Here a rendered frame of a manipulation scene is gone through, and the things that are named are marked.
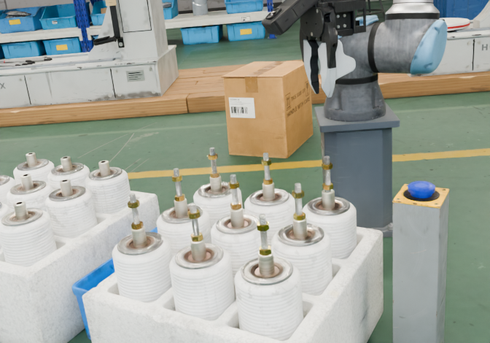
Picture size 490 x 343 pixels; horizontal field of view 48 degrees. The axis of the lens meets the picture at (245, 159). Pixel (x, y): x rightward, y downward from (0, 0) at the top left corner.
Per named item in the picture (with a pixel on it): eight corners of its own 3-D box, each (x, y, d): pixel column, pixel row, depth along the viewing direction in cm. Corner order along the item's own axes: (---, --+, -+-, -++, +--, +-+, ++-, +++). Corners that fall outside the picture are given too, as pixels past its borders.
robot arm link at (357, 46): (340, 68, 142) (339, 14, 137) (391, 69, 134) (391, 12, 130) (320, 78, 133) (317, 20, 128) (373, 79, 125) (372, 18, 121)
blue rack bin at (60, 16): (59, 25, 587) (55, 4, 580) (94, 22, 583) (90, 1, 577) (39, 31, 540) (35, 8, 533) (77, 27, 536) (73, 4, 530)
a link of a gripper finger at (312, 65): (340, 89, 96) (343, 36, 92) (311, 95, 94) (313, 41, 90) (331, 84, 99) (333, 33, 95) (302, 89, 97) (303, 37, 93)
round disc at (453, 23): (402, 29, 304) (402, 19, 302) (459, 24, 302) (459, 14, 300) (415, 36, 276) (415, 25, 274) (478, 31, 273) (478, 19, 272)
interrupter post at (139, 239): (130, 247, 91) (127, 228, 90) (141, 241, 93) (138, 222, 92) (140, 250, 90) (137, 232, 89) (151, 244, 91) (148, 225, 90)
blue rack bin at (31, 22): (19, 28, 588) (14, 8, 581) (54, 25, 586) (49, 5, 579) (-2, 34, 541) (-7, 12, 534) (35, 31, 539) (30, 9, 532)
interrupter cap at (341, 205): (349, 198, 101) (348, 195, 101) (351, 217, 94) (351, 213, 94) (308, 199, 103) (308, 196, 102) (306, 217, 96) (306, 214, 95)
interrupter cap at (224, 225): (210, 235, 93) (209, 231, 92) (223, 215, 99) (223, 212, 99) (254, 237, 90) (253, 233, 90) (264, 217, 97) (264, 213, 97)
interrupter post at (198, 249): (189, 262, 85) (187, 242, 84) (194, 254, 87) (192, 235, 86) (204, 262, 84) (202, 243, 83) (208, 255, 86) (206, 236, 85)
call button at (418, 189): (411, 190, 87) (411, 179, 87) (437, 193, 85) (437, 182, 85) (405, 201, 84) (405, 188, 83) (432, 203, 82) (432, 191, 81)
